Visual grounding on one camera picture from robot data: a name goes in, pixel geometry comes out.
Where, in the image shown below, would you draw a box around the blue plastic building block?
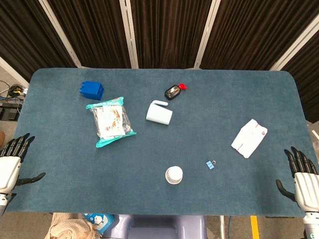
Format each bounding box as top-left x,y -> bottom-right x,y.
79,81 -> 105,101

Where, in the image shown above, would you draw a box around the black floor power box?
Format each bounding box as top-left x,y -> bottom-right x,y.
0,106 -> 22,122

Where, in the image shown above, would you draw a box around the white partition frame post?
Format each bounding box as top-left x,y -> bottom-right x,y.
0,56 -> 30,87
37,0 -> 84,68
193,0 -> 221,69
270,14 -> 319,71
119,0 -> 139,69

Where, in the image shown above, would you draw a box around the pale blue mug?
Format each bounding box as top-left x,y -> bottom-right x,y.
146,100 -> 173,126

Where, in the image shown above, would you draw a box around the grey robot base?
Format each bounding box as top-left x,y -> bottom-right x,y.
102,214 -> 207,239

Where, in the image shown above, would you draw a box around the white folded paper package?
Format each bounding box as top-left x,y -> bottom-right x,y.
231,119 -> 268,159

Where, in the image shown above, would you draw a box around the yellow floor tape strip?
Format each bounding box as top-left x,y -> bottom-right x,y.
250,216 -> 260,239

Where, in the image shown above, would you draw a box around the black bottle with red cap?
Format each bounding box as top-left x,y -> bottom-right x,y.
164,83 -> 188,101

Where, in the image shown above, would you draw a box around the beige knitted cloth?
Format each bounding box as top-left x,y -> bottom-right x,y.
46,212 -> 100,239

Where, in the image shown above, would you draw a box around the dark brown curtain panel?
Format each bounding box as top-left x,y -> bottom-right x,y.
130,0 -> 213,69
47,0 -> 132,68
200,0 -> 319,71
0,0 -> 78,81
281,41 -> 319,123

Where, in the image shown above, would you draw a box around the white paper cup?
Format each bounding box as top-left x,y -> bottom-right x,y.
164,166 -> 183,185

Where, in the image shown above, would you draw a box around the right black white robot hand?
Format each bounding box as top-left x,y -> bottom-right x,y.
275,146 -> 319,213

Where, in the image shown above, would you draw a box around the blue-grey carpeted table top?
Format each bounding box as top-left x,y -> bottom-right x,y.
4,68 -> 314,217

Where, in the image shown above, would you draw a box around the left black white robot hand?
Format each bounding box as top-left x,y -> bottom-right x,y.
0,133 -> 46,195

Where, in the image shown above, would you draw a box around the tangled floor cables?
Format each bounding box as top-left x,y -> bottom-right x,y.
0,80 -> 28,105

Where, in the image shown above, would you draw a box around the teal clear snack bag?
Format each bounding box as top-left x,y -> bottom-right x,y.
85,96 -> 137,148

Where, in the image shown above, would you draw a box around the blue white cartoon package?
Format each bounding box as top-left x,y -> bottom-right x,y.
83,213 -> 115,235

